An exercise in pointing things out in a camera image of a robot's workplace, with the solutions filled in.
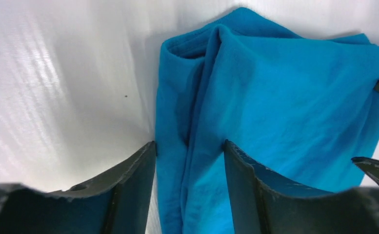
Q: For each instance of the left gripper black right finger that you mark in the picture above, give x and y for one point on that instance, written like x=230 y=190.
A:
x=265 y=202

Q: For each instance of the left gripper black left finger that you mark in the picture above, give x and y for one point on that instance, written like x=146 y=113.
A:
x=114 y=202

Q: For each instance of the blue t-shirt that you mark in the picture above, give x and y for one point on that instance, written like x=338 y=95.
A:
x=302 y=107

